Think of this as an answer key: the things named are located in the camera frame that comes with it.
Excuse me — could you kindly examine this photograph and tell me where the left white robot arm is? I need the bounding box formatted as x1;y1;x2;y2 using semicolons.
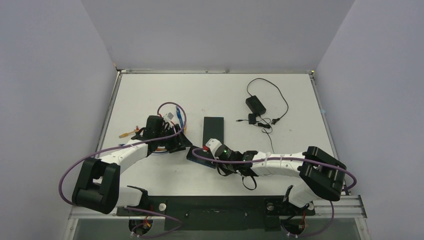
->
71;115;192;215

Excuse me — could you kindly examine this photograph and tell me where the purple cable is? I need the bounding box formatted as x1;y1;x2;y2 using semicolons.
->
191;147;358;192
58;101;188;207

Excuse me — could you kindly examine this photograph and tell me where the black network switch small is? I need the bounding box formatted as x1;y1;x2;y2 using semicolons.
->
186;145;216;169

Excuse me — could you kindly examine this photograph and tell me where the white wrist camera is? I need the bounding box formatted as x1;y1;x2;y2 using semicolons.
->
162;112;175;125
205;138;223;156

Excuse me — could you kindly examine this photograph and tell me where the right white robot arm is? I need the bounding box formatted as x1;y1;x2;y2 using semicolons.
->
205;138;347;214

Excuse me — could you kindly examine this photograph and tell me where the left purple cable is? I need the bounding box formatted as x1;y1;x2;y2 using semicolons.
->
58;101;188;207

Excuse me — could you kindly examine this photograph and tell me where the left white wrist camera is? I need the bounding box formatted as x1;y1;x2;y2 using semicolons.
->
162;112;175;125

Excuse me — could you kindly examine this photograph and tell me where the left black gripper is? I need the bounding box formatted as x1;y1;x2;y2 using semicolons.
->
156;124;192;153

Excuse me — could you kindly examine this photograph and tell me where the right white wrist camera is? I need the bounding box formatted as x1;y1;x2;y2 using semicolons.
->
205;138;223;156

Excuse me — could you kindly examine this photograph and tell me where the black power adapter with cord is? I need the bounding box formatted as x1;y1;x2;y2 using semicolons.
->
245;78;290;155

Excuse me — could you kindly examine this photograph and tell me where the black network switch upright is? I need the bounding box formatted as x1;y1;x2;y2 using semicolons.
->
202;116;225;146

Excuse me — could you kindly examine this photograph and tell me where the blue ethernet cable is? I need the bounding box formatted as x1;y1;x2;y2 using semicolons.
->
118;105;184;148

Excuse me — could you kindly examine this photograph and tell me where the yellow ethernet cable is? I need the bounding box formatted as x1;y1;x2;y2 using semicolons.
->
118;129;140;139

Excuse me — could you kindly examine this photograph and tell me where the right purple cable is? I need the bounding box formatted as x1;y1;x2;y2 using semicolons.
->
191;147;358;192

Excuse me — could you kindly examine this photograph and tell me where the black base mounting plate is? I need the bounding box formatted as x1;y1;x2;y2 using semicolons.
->
136;195;316;232

